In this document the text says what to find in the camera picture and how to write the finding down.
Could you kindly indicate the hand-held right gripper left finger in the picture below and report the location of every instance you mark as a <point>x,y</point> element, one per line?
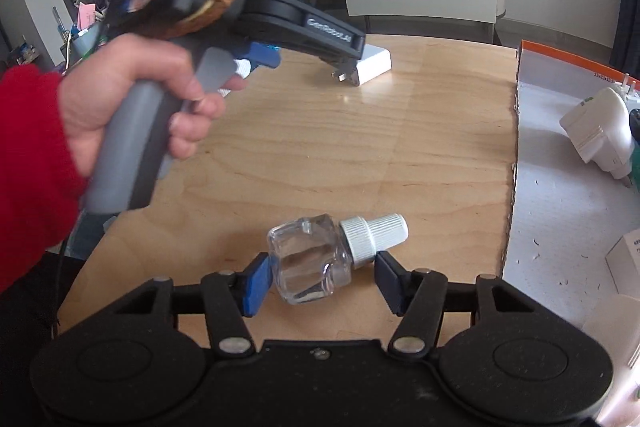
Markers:
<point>257,287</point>

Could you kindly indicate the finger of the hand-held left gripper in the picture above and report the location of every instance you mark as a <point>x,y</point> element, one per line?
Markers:
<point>265,54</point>

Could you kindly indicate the small white charger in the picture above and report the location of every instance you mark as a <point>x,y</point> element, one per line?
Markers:
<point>631,99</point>

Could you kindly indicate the white barcode box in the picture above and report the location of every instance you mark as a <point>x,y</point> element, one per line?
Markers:
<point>625,257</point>

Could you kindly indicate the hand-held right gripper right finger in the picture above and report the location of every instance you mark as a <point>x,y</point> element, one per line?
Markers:
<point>390,282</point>

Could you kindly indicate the large white plug device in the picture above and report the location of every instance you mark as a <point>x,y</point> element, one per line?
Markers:
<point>595,127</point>

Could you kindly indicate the white power adapter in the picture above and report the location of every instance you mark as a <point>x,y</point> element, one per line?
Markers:
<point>372,64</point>

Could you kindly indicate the person's left hand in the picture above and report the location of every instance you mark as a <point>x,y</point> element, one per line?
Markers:
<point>125,67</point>

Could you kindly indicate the cardboard box orange rim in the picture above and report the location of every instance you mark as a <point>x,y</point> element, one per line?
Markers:
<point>550,217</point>

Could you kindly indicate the clear bottle white cap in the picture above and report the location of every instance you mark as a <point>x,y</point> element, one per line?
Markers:
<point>305,257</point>

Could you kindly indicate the green bandage box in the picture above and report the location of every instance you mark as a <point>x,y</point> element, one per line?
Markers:
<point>635,142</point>

